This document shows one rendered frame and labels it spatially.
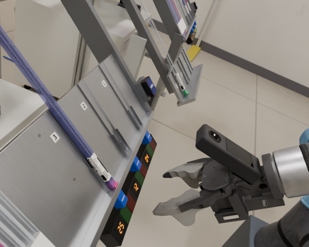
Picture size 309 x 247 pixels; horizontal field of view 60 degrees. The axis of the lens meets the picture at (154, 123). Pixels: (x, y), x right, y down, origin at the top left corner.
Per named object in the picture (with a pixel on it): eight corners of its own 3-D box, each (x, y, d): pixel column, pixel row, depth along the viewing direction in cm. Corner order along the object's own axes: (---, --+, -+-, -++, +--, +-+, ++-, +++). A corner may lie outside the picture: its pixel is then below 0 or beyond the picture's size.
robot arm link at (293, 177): (307, 166, 36) (294, 133, 43) (271, 174, 38) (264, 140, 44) (319, 205, 39) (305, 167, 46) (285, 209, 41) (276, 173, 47)
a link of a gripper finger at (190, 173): (172, 192, 56) (210, 197, 50) (160, 172, 54) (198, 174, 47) (179, 182, 58) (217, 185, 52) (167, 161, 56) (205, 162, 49)
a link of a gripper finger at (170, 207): (167, 242, 46) (216, 219, 45) (151, 220, 43) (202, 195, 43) (165, 229, 48) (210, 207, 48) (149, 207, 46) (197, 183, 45)
